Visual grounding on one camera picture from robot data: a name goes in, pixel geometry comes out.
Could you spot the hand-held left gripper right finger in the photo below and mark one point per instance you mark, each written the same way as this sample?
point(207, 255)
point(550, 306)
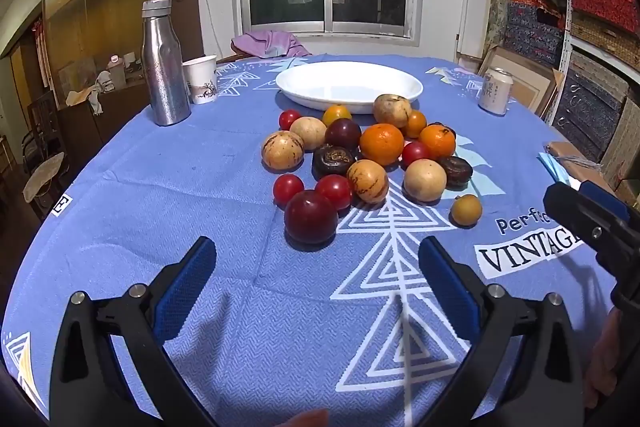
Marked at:
point(445, 287)

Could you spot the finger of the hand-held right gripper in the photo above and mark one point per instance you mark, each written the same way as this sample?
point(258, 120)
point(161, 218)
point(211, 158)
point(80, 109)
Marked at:
point(602, 197)
point(565, 204)

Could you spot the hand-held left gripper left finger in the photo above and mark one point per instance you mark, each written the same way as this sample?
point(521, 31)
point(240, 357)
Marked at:
point(185, 287)

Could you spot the small tan longan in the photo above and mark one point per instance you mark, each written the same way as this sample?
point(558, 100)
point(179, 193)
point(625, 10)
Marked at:
point(466, 210)

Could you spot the dark mangosteen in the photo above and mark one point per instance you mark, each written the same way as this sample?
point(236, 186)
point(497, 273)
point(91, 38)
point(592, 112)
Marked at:
point(331, 161)
point(444, 125)
point(456, 171)

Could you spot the speckled tan passion fruit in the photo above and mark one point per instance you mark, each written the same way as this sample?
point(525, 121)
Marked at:
point(282, 150)
point(367, 181)

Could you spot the large red plum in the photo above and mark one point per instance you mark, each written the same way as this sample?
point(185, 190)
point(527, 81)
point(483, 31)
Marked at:
point(310, 216)

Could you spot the large orange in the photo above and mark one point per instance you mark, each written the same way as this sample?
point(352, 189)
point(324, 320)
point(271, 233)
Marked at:
point(381, 144)

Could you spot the dark purple plum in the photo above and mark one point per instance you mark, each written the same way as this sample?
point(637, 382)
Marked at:
point(343, 134)

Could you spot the russet tan pear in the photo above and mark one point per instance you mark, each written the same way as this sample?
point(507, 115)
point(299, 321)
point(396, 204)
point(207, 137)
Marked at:
point(392, 110)

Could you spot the small red tomato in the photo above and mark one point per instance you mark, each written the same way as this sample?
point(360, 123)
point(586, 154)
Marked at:
point(289, 119)

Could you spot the small yellow-orange mandarin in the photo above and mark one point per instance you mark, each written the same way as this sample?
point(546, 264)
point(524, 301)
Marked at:
point(336, 113)

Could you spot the white oval plate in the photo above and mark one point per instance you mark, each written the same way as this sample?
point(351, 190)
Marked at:
point(345, 82)

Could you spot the person's right hand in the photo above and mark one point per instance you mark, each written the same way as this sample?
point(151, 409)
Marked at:
point(602, 357)

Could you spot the person's left hand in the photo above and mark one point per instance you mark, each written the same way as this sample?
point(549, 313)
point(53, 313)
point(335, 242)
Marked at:
point(305, 419)

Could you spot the light blue packet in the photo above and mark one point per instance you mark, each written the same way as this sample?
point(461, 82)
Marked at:
point(552, 167)

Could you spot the brown cardboard box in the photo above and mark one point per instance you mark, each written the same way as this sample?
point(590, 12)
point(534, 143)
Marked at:
point(575, 152)

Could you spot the white beverage can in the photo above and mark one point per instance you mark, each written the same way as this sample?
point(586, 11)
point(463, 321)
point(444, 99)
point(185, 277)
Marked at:
point(494, 92)

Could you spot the dark wooden sideboard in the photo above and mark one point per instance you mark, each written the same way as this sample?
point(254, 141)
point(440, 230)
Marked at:
point(100, 137)

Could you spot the white metal shelf rack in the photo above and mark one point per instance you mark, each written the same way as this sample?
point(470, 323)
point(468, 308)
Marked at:
point(565, 7)

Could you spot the white paper cup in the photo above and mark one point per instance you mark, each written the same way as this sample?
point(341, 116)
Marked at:
point(200, 79)

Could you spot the dark wooden chair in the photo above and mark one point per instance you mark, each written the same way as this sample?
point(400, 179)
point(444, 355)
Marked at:
point(42, 132)

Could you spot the mottled green panel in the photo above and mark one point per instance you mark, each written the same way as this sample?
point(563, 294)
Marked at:
point(500, 2)

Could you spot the stainless steel bottle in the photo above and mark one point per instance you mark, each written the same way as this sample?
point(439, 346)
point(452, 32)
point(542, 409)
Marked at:
point(165, 72)

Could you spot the pale crumpled cloth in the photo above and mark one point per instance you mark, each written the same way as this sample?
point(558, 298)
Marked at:
point(95, 89)

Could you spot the pink-lid bottle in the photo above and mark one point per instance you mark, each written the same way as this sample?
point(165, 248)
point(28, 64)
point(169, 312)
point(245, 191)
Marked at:
point(116, 72)

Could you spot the purple cloth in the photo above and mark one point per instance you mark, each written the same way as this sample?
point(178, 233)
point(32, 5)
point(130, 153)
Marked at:
point(270, 43)

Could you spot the wooden picture frame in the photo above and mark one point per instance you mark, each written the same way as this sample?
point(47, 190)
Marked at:
point(535, 82)

